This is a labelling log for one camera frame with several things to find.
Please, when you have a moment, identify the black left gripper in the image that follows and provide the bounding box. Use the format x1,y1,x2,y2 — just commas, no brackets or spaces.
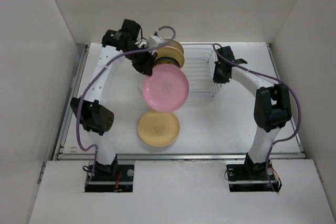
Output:
126,44,157,76

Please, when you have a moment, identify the pink plate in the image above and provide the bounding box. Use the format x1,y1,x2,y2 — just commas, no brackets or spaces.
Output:
142,64,189,112

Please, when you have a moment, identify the yellow plate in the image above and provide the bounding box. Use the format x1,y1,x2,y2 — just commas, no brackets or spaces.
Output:
138,110,181,147

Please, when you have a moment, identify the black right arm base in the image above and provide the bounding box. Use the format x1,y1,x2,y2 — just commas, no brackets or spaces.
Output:
225,161,282,193

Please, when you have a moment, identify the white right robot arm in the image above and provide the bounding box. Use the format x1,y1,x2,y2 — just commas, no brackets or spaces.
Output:
213,46,292,180

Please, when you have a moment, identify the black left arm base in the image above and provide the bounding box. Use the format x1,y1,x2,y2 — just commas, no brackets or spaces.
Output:
82,160,135,193

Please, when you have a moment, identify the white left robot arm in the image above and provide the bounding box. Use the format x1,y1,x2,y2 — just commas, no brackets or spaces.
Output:
70,19,167,181

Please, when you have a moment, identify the dark green plate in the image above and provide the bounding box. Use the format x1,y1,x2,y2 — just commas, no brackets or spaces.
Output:
153,57,181,68

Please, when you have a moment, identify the large beige plate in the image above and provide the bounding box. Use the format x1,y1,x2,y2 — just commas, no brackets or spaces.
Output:
165,38,184,54

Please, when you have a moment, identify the clear wire dish rack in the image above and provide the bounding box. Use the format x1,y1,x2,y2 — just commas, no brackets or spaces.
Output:
137,42,221,104

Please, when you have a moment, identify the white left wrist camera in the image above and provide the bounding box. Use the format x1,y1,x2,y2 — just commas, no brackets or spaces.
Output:
148,35,167,51

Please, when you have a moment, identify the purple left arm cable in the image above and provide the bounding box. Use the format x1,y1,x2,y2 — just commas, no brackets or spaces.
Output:
76,26,177,190

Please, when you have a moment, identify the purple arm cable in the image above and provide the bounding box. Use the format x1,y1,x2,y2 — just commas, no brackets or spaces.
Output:
76,26,177,190
212,42,303,192

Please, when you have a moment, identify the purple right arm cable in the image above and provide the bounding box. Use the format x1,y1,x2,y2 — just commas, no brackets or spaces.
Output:
212,42,303,192

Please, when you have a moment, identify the aluminium table rail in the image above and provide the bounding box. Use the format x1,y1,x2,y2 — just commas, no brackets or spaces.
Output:
49,44,90,161

